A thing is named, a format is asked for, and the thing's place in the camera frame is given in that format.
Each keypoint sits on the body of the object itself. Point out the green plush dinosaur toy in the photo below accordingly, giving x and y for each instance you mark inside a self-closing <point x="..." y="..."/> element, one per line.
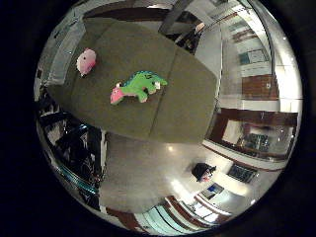
<point x="140" y="85"/>

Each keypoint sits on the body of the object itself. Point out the clear plastic container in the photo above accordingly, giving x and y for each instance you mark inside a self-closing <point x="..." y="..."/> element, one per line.
<point x="65" y="56"/>

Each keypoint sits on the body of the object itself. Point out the person in black clothes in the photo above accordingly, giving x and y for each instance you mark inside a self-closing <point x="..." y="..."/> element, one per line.
<point x="200" y="171"/>

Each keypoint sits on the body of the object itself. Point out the olive green table mat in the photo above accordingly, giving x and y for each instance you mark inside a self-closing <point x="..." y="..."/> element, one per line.
<point x="131" y="46"/>

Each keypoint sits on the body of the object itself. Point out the pink plush axolotl toy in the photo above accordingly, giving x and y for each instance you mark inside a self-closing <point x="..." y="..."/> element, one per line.
<point x="86" y="61"/>

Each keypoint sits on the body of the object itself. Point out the grey metal frame beam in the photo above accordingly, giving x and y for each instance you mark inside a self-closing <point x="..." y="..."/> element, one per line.
<point x="173" y="15"/>

